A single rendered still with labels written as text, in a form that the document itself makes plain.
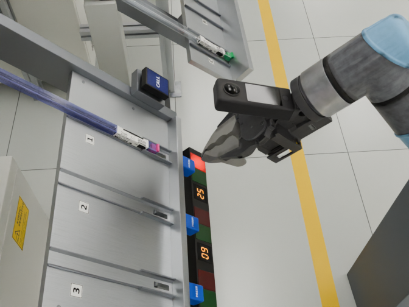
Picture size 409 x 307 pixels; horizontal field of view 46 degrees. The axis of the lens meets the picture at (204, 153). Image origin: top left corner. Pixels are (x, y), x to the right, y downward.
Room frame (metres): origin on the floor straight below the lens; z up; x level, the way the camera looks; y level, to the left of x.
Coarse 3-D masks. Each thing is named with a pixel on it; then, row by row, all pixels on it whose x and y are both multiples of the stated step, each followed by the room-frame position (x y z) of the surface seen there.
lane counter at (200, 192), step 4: (196, 188) 0.43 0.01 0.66; (200, 188) 0.43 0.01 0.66; (204, 188) 0.44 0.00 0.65; (196, 192) 0.42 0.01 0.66; (200, 192) 0.42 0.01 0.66; (204, 192) 0.43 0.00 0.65; (196, 196) 0.41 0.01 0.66; (200, 196) 0.41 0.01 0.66; (204, 196) 0.42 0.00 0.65; (200, 200) 0.41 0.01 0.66; (204, 200) 0.41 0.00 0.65
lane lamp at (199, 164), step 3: (192, 153) 0.50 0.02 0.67; (192, 156) 0.49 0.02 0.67; (195, 156) 0.50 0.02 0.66; (192, 159) 0.49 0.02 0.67; (195, 159) 0.49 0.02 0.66; (198, 159) 0.49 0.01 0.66; (195, 162) 0.48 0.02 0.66; (198, 162) 0.49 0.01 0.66; (201, 162) 0.49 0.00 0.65; (204, 162) 0.49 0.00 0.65; (195, 165) 0.48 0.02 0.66; (198, 165) 0.48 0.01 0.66; (201, 165) 0.48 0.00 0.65; (204, 165) 0.49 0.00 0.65; (198, 168) 0.47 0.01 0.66; (201, 168) 0.48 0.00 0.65; (204, 168) 0.48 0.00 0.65; (204, 171) 0.47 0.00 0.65
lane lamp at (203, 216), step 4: (196, 208) 0.39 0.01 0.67; (196, 212) 0.38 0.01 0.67; (200, 212) 0.38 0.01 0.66; (204, 212) 0.39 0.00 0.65; (208, 212) 0.39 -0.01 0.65; (196, 216) 0.37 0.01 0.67; (200, 216) 0.37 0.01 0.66; (204, 216) 0.38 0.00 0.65; (208, 216) 0.38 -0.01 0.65; (200, 220) 0.37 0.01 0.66; (204, 220) 0.37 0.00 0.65; (208, 220) 0.37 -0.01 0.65; (204, 224) 0.36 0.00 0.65; (208, 224) 0.37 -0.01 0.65
